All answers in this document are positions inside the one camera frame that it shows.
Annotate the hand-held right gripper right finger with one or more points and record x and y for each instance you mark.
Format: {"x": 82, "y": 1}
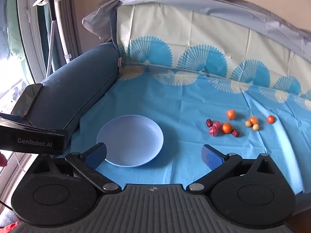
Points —
{"x": 211, "y": 157}

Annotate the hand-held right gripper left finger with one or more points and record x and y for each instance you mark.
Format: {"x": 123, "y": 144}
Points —
{"x": 96, "y": 154}

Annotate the red candy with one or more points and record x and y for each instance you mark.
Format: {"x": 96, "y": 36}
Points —
{"x": 216, "y": 124}
{"x": 213, "y": 131}

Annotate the dried red date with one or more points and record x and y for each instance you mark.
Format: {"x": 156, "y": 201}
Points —
{"x": 235, "y": 133}
{"x": 209, "y": 122}

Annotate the pale blue plate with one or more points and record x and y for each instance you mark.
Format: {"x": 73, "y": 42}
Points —
{"x": 131, "y": 138}

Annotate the tan longan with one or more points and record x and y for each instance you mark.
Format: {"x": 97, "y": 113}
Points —
{"x": 248, "y": 123}
{"x": 255, "y": 127}

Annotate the small orange kumquat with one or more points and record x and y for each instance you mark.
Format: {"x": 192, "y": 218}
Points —
{"x": 231, "y": 114}
{"x": 253, "y": 120}
{"x": 227, "y": 128}
{"x": 271, "y": 119}

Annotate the person's left hand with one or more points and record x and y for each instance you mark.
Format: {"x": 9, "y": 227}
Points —
{"x": 2, "y": 160}

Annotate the blue fan-print tablecloth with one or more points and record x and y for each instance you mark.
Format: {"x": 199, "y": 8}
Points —
{"x": 182, "y": 97}

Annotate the grey curtain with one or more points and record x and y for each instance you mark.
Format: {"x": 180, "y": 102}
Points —
{"x": 73, "y": 24}

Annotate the grey cover cloth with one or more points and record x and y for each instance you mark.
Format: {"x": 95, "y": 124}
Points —
{"x": 218, "y": 7}

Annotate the white window frame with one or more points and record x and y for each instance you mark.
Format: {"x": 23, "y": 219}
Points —
{"x": 29, "y": 29}

